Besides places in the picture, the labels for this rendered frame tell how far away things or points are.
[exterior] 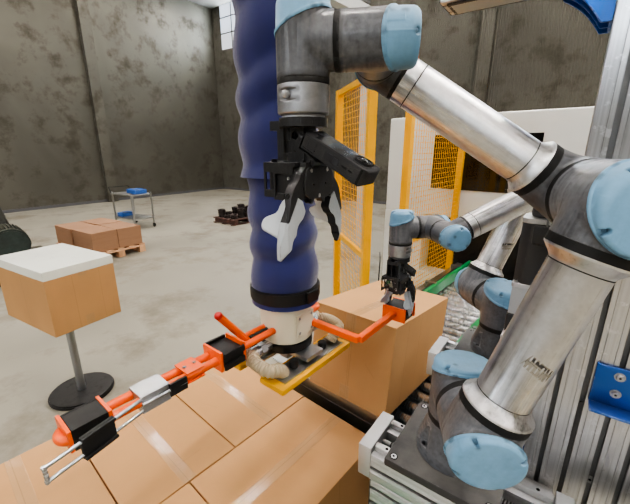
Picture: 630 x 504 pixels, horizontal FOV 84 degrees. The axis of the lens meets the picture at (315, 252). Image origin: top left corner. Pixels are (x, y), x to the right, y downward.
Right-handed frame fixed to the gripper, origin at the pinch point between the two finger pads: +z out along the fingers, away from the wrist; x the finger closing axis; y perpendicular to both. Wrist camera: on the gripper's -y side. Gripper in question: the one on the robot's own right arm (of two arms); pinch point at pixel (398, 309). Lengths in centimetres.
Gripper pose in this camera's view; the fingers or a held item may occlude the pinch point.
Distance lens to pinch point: 129.1
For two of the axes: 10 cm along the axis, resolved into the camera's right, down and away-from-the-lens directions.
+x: 7.8, 1.7, -6.1
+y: -6.3, 2.2, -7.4
